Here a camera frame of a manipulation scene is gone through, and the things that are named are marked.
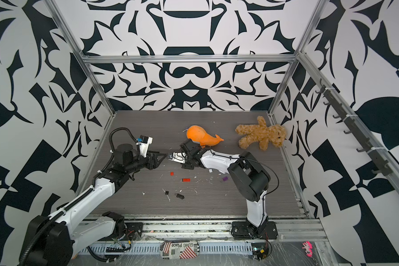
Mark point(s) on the small electronics board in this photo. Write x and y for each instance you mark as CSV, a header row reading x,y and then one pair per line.
x,y
261,251

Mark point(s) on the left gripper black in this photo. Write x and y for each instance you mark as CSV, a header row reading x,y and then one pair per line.
x,y
149,158

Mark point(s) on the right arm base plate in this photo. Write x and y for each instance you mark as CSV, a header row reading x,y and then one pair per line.
x,y
246,230

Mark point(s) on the brown teddy bear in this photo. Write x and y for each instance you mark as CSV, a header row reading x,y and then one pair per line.
x,y
262,134

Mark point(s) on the pink toy figure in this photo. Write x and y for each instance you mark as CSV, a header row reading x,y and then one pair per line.
x,y
308,249

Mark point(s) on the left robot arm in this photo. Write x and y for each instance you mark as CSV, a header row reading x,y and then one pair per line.
x,y
55,239

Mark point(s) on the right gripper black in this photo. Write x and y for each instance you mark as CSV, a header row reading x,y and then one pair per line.
x,y
187,165

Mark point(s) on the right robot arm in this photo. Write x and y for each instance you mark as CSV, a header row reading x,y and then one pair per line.
x,y
253,179

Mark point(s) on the orange plush whale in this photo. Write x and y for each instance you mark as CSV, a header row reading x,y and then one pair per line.
x,y
199,136

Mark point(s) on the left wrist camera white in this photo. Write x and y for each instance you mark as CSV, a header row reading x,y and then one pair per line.
x,y
143,143

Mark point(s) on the black wall hook rack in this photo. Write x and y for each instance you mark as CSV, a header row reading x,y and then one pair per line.
x,y
357,128

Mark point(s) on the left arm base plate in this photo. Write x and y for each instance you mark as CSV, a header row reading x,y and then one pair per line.
x,y
131,231

